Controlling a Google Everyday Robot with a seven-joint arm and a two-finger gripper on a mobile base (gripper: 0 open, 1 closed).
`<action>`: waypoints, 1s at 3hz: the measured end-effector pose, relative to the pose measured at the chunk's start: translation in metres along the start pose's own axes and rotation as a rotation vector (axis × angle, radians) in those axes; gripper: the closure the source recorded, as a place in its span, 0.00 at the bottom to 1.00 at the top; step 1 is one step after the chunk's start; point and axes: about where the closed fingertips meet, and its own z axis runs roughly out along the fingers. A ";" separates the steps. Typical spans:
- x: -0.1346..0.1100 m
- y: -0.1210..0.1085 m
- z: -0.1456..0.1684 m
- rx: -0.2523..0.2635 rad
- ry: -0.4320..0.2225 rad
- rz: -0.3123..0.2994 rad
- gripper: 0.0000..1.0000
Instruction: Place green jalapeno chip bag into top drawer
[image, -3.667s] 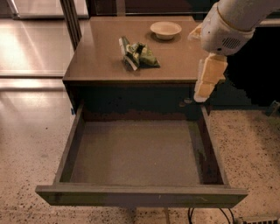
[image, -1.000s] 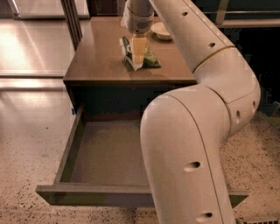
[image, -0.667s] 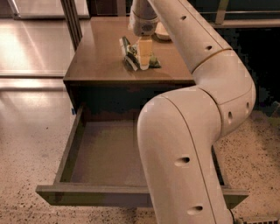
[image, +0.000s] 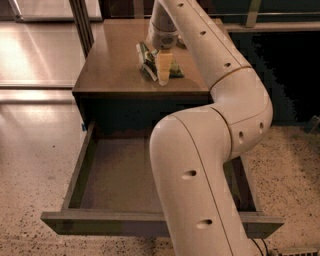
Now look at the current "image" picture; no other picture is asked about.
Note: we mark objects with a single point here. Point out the green jalapeno chip bag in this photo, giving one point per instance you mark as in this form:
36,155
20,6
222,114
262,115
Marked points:
147,59

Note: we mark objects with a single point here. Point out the brown drawer cabinet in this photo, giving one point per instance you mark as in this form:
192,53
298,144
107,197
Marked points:
114,95

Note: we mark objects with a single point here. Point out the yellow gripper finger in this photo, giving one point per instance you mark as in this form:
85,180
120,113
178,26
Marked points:
163,64

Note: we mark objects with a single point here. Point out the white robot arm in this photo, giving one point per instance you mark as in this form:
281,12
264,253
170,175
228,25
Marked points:
189,148

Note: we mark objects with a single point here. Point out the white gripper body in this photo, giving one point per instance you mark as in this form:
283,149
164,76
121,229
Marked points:
164,40

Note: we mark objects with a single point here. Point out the open top drawer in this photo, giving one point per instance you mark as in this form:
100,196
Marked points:
112,192

